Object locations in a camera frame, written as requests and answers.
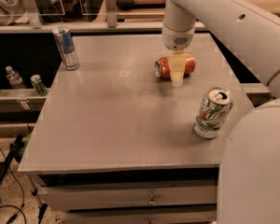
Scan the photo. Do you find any small green can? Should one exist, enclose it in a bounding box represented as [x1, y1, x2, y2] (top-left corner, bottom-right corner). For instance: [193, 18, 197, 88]
[31, 75, 48, 96]

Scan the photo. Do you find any top grey drawer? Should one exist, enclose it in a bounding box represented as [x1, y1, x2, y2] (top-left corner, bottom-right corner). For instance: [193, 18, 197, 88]
[39, 180, 217, 210]

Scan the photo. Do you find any grey metal bracket middle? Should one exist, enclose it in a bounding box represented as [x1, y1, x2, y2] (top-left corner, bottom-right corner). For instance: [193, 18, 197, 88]
[105, 0, 118, 28]

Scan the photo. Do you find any clear plastic water bottle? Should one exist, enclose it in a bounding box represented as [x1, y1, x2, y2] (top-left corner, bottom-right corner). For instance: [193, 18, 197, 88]
[6, 66, 26, 89]

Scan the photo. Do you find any blue silver red bull can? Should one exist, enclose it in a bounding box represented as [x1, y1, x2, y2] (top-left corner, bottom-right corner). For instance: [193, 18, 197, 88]
[52, 27, 79, 70]

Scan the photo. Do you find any grey metal bracket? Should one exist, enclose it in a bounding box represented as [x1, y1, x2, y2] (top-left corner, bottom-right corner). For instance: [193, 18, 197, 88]
[105, 0, 118, 28]
[22, 0, 43, 29]

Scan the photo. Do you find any orange coke can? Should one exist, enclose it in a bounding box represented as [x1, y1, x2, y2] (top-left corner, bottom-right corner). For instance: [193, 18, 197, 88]
[155, 53, 195, 78]

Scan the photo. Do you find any black floor cable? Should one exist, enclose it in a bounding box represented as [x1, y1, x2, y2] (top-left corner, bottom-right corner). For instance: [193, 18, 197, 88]
[0, 135, 28, 224]

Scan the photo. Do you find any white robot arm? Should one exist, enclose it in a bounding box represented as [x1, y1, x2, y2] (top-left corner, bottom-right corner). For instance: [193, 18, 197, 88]
[162, 0, 280, 224]

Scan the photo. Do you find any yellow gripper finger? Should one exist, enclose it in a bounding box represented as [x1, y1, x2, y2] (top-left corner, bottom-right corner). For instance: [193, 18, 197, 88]
[169, 50, 187, 88]

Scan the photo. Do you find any grey drawer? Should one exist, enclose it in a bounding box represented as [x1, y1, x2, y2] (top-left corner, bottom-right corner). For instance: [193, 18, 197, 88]
[64, 204, 217, 224]
[39, 180, 217, 210]

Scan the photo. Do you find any lower grey drawer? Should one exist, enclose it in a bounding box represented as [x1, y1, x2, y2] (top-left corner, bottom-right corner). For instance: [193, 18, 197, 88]
[64, 204, 217, 224]

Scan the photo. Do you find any black tripod stand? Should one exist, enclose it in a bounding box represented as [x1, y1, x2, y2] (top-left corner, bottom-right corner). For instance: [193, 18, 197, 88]
[0, 135, 24, 202]

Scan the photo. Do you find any white green 7up can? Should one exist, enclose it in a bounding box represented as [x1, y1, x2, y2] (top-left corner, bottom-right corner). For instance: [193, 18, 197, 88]
[194, 87, 233, 139]

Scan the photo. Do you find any grey metal bracket left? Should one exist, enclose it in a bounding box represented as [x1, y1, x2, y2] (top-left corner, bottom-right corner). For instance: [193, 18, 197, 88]
[22, 0, 43, 29]

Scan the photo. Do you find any grey cabinet with drawers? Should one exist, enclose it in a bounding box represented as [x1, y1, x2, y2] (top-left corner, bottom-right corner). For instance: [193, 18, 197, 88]
[18, 32, 256, 224]

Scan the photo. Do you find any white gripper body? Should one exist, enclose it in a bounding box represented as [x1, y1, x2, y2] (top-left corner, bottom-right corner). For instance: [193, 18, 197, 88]
[161, 23, 195, 50]

